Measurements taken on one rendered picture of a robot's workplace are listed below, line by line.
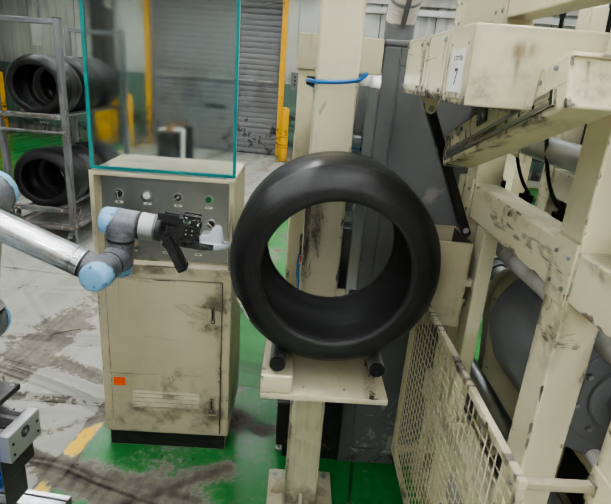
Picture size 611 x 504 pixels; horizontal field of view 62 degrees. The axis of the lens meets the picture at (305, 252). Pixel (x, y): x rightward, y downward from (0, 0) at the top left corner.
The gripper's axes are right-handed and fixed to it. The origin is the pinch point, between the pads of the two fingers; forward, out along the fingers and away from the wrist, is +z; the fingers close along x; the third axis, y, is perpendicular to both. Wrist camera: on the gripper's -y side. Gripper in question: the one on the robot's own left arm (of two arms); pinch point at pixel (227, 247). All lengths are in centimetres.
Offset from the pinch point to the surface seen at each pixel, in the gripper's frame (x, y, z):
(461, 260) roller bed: 18, 2, 73
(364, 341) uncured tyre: -12.2, -15.9, 41.6
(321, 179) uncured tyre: -10.8, 25.8, 21.5
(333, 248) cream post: 24.9, -3.3, 32.4
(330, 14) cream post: 25, 66, 18
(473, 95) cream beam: -37, 51, 44
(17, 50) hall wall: 992, -18, -572
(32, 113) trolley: 301, -23, -202
